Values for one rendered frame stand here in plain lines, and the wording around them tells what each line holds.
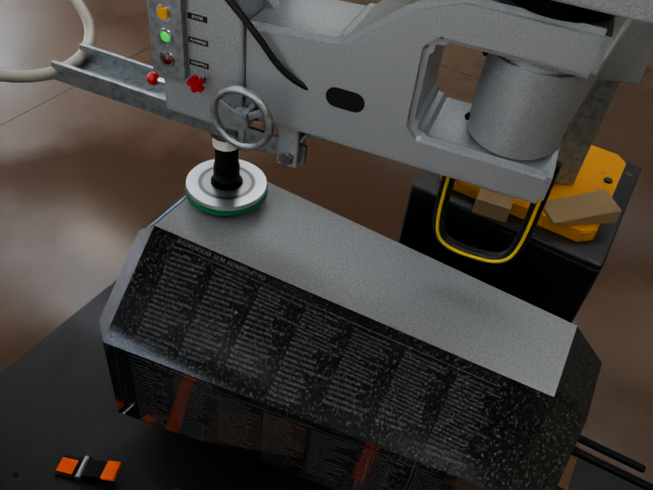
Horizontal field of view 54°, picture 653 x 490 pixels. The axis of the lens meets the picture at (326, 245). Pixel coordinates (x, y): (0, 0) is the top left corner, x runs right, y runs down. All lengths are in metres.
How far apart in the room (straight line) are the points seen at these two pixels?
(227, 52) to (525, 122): 0.61
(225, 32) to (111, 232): 1.67
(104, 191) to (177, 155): 0.43
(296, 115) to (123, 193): 1.80
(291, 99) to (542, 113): 0.50
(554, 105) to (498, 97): 0.10
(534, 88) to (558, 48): 0.09
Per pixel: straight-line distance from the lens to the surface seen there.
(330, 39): 1.30
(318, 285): 1.55
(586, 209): 2.00
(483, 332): 1.54
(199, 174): 1.76
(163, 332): 1.67
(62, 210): 3.06
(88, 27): 1.95
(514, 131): 1.28
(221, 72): 1.43
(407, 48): 1.25
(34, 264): 2.83
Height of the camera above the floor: 1.92
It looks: 43 degrees down
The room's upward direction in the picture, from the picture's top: 8 degrees clockwise
